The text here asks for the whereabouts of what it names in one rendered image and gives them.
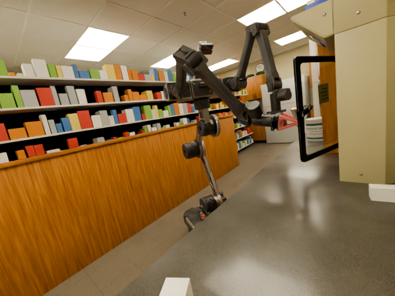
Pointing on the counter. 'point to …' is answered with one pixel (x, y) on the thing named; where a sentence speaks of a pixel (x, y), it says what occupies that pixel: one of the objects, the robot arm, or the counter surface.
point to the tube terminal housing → (365, 89)
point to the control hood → (318, 23)
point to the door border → (300, 101)
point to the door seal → (303, 104)
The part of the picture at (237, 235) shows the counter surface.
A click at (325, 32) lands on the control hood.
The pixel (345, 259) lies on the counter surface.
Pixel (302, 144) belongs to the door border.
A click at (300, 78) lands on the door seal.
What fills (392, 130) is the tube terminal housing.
